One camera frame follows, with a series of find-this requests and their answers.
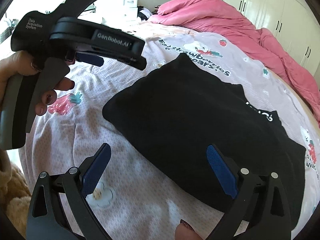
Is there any black garment with orange lining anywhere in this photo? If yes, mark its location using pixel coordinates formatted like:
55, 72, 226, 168
102, 54, 306, 226

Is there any beige fuzzy sleeve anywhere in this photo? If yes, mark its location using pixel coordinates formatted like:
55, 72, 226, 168
1, 150, 31, 238

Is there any white drawer cabinet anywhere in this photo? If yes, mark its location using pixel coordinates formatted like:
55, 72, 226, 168
96, 0, 138, 21

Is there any pink strawberry print bedsheet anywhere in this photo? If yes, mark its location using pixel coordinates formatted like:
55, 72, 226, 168
19, 23, 319, 239

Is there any person's right hand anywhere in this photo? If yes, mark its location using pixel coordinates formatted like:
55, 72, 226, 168
175, 219, 202, 240

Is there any pink duvet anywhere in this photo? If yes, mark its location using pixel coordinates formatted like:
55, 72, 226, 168
148, 0, 319, 120

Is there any person's left hand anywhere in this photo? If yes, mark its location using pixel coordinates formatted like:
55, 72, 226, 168
0, 50, 75, 117

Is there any white wardrobe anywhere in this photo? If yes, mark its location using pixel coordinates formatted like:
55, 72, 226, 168
223, 0, 319, 75

